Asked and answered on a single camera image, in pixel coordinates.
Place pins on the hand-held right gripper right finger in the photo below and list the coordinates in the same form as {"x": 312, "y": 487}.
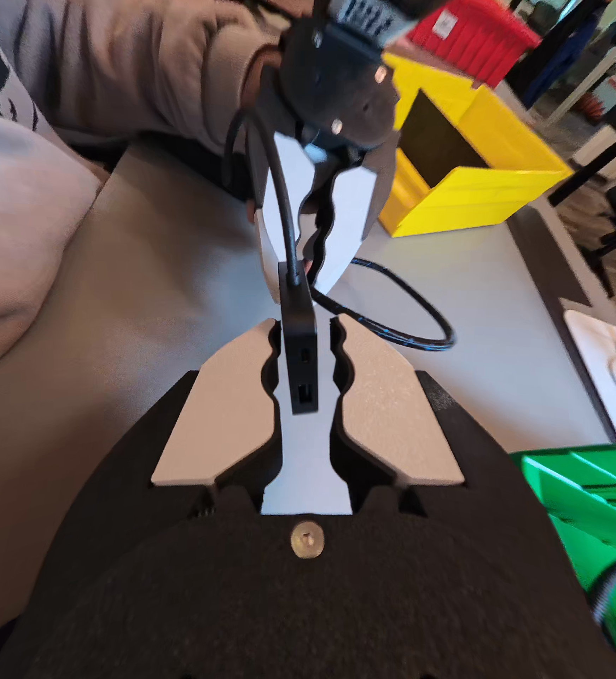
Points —
{"x": 398, "y": 419}

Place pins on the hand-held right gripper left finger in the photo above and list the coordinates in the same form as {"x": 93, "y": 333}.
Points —
{"x": 223, "y": 419}

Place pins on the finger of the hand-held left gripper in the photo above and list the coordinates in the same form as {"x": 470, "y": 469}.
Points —
{"x": 273, "y": 212}
{"x": 353, "y": 212}

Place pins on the yellow plastic bin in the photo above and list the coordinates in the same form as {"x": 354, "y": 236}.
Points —
{"x": 472, "y": 196}

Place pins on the green plastic bin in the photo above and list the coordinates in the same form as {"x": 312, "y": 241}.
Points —
{"x": 594, "y": 504}

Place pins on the person's left forearm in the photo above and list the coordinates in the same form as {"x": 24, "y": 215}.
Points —
{"x": 127, "y": 63}

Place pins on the person's left hand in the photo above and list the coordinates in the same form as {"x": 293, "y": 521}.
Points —
{"x": 260, "y": 69}

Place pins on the red plastic bin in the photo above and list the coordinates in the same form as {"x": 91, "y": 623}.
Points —
{"x": 477, "y": 37}

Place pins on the white board stand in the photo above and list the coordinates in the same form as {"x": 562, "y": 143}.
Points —
{"x": 599, "y": 360}

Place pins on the person's grey hoodie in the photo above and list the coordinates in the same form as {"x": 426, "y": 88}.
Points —
{"x": 11, "y": 212}

